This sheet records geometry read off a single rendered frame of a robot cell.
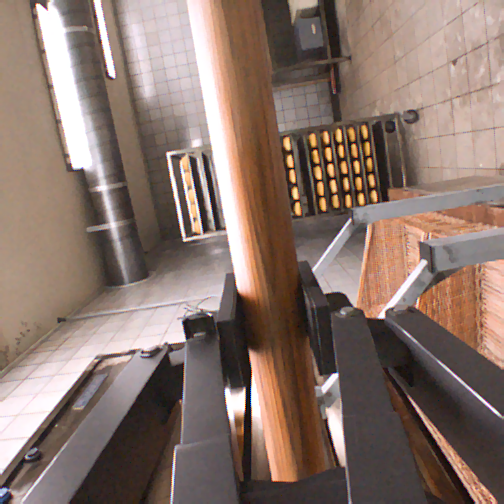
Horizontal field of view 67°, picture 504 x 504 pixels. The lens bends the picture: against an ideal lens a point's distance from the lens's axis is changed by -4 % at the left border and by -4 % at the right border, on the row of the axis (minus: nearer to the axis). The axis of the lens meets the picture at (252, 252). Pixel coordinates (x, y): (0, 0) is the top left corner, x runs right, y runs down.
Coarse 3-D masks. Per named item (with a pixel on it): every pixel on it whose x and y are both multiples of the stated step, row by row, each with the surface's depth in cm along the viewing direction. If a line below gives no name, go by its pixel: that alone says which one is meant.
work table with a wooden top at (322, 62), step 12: (264, 0) 390; (264, 12) 393; (324, 12) 393; (264, 24) 392; (324, 24) 396; (264, 36) 394; (324, 36) 401; (324, 48) 411; (324, 60) 401; (336, 60) 401; (276, 72) 407; (276, 84) 473
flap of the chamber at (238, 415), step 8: (232, 392) 128; (240, 392) 138; (232, 400) 124; (240, 400) 134; (232, 408) 121; (240, 408) 130; (240, 416) 126; (240, 424) 122; (240, 432) 119; (240, 440) 116; (240, 448) 112; (240, 456) 110
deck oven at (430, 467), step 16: (112, 352) 190; (128, 352) 187; (384, 368) 135; (256, 400) 164; (400, 400) 117; (256, 416) 152; (400, 416) 110; (256, 432) 143; (416, 432) 102; (256, 448) 134; (416, 448) 96; (432, 448) 95; (256, 464) 126; (416, 464) 91; (432, 464) 91; (432, 480) 85; (448, 480) 85; (448, 496) 81; (464, 496) 80
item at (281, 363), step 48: (192, 0) 15; (240, 0) 15; (240, 48) 15; (240, 96) 15; (240, 144) 16; (240, 192) 16; (240, 240) 17; (288, 240) 17; (240, 288) 18; (288, 288) 17; (288, 336) 18; (288, 384) 18; (288, 432) 19; (288, 480) 19
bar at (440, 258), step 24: (456, 192) 103; (480, 192) 102; (360, 216) 104; (384, 216) 104; (336, 240) 106; (432, 240) 60; (456, 240) 57; (480, 240) 56; (432, 264) 57; (456, 264) 57; (408, 288) 59; (336, 384) 62
